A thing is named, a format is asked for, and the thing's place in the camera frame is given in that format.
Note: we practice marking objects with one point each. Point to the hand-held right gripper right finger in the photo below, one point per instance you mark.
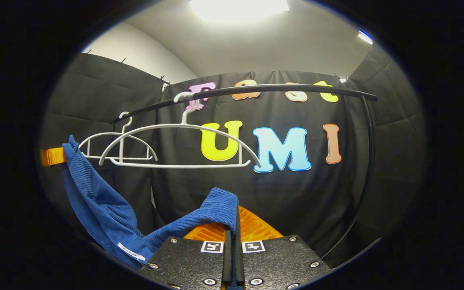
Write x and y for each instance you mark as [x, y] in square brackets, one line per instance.
[276, 262]

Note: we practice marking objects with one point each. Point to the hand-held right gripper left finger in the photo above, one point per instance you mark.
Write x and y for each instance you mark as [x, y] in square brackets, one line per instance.
[191, 262]

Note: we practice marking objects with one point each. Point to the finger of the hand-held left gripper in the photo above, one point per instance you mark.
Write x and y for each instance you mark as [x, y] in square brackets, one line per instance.
[52, 156]

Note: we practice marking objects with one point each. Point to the white clothes hanger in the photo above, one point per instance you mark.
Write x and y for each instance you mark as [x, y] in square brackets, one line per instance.
[175, 165]
[124, 129]

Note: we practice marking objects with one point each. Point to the black clothes rack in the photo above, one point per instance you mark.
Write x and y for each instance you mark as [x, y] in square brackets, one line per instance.
[276, 87]

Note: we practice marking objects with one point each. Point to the large ceiling light panel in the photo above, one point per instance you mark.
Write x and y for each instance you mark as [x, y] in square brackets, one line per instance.
[238, 8]

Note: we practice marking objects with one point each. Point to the small ceiling light panel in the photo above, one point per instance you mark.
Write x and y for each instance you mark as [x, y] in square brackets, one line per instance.
[365, 37]

